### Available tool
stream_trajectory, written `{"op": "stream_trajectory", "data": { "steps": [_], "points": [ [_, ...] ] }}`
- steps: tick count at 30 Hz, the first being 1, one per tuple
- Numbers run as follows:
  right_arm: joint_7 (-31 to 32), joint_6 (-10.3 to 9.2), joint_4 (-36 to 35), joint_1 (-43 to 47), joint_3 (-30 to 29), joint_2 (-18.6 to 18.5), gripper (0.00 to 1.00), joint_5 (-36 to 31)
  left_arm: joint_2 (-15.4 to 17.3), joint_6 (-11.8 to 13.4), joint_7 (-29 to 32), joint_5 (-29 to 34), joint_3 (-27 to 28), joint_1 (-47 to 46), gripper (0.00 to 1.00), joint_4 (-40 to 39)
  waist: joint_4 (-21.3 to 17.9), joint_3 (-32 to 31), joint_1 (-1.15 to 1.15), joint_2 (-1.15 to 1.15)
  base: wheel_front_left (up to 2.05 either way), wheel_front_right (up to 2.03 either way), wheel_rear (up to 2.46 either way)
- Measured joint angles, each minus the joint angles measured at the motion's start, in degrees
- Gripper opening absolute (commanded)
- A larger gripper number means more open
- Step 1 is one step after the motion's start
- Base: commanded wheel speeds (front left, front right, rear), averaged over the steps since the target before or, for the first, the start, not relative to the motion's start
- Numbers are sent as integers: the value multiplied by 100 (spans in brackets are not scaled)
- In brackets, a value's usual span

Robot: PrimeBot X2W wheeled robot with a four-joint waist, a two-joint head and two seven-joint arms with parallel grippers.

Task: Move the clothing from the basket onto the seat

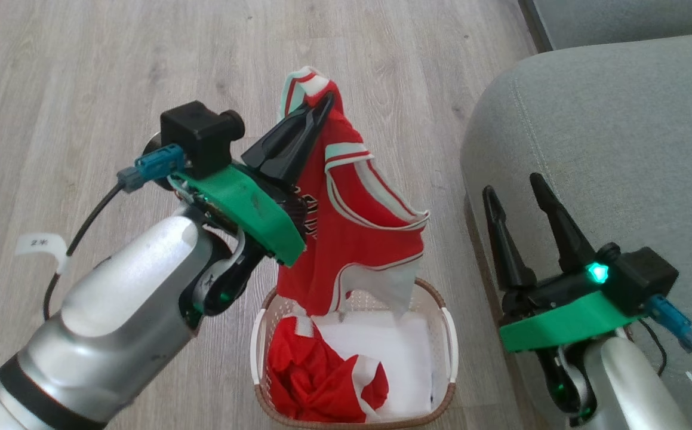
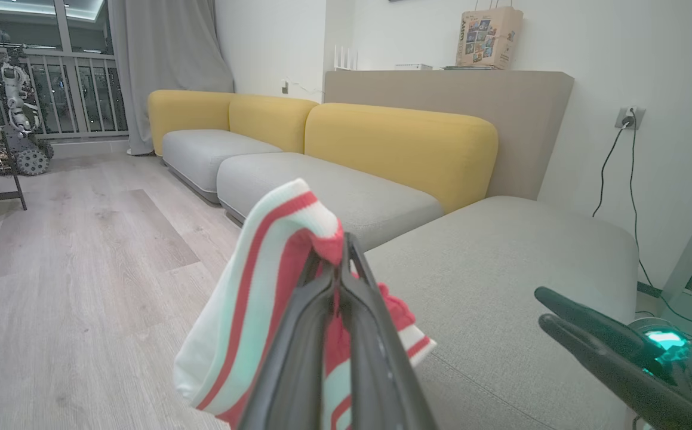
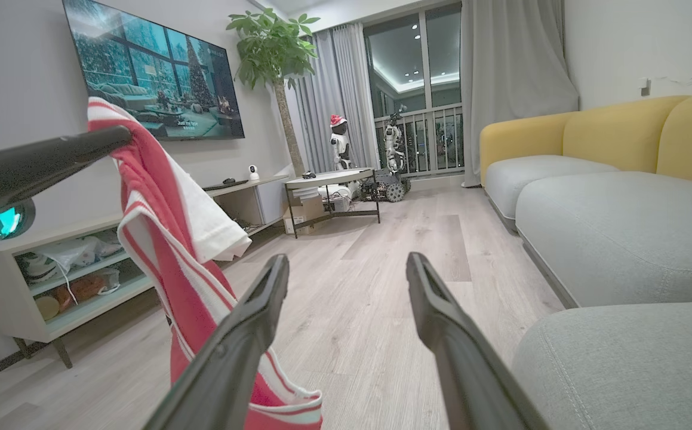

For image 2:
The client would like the printed paper shopping bag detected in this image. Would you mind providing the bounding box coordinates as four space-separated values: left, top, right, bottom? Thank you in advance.
455 0 524 70

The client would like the grey sofa seat cushion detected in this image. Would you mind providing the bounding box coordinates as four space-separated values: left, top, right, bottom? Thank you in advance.
162 130 284 205
216 152 445 251

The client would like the white wheeled robot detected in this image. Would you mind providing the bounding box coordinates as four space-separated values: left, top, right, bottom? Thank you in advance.
0 30 55 177

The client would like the white router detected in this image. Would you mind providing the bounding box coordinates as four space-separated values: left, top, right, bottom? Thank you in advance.
333 44 359 72

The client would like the red white striped garment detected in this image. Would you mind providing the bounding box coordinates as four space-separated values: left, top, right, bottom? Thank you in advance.
173 178 437 430

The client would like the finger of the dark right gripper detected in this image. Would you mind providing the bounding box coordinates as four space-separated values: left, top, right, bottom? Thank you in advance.
539 315 692 430
534 287 660 362

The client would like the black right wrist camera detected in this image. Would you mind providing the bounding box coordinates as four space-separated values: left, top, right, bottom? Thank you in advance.
628 317 691 362

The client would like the grey curtain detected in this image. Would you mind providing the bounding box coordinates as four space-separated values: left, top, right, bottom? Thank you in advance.
109 0 235 157

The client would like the grey upholstered sofa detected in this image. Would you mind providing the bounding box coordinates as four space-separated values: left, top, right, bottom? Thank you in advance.
365 196 639 430

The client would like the beige cabinet panel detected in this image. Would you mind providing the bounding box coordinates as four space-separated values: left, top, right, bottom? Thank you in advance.
324 70 575 201

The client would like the long yellow sofa backrest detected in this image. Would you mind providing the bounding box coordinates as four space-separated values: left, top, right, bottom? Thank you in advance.
304 103 499 214

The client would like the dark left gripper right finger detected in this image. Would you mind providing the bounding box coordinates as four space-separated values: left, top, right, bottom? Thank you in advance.
341 233 438 430

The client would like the balcony railing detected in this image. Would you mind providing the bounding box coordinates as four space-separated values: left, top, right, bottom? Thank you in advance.
0 45 129 141

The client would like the grey wall socket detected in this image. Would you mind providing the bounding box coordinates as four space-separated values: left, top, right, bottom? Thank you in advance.
614 106 647 130

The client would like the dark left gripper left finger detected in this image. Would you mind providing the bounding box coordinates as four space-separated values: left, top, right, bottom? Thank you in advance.
238 251 340 430

